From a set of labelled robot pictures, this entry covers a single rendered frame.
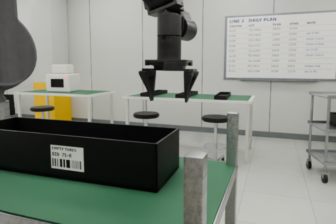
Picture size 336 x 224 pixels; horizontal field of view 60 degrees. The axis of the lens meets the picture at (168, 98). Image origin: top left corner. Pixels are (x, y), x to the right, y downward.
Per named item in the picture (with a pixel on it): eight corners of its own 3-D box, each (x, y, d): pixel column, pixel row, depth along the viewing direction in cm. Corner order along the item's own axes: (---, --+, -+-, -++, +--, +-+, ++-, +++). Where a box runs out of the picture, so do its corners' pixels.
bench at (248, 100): (144, 138, 498) (144, 91, 489) (253, 148, 437) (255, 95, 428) (123, 150, 428) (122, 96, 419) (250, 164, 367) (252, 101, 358)
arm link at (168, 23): (152, 9, 67) (174, 7, 64) (167, 14, 73) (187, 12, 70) (152, 40, 68) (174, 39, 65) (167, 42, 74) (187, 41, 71)
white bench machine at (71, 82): (59, 90, 524) (58, 64, 519) (80, 90, 514) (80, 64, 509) (45, 91, 489) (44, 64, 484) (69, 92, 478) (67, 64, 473)
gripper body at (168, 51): (154, 67, 74) (154, 38, 73) (193, 68, 71) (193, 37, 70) (143, 67, 68) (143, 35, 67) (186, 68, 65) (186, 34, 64)
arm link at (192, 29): (141, -7, 70) (171, -21, 65) (165, 3, 80) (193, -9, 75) (151, 42, 69) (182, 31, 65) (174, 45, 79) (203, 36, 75)
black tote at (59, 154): (-32, 165, 83) (-35, 126, 81) (17, 149, 99) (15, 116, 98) (157, 193, 64) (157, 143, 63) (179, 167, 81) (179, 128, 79)
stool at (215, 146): (191, 160, 380) (191, 113, 374) (231, 160, 383) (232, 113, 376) (197, 175, 331) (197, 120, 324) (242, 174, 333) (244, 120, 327)
